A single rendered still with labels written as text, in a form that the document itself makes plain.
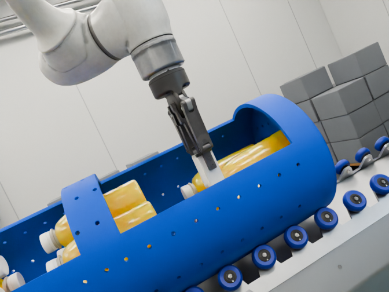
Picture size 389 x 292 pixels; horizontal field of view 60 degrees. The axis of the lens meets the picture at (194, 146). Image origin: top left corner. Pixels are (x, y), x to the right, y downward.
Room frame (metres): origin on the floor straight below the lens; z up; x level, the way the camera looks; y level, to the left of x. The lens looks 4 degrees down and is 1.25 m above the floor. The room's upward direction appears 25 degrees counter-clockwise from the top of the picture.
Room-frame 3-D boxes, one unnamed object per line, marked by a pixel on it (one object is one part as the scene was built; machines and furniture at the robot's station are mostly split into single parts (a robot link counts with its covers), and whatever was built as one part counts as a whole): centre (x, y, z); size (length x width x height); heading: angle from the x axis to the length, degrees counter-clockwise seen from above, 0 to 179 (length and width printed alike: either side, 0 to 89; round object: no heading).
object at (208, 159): (0.61, -0.02, 1.18); 0.03 x 0.01 x 0.05; 15
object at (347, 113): (3.94, -1.64, 0.59); 1.20 x 0.80 x 1.19; 22
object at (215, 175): (0.63, -0.01, 1.15); 0.03 x 0.01 x 0.07; 105
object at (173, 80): (0.65, -0.01, 1.30); 0.08 x 0.07 x 0.09; 15
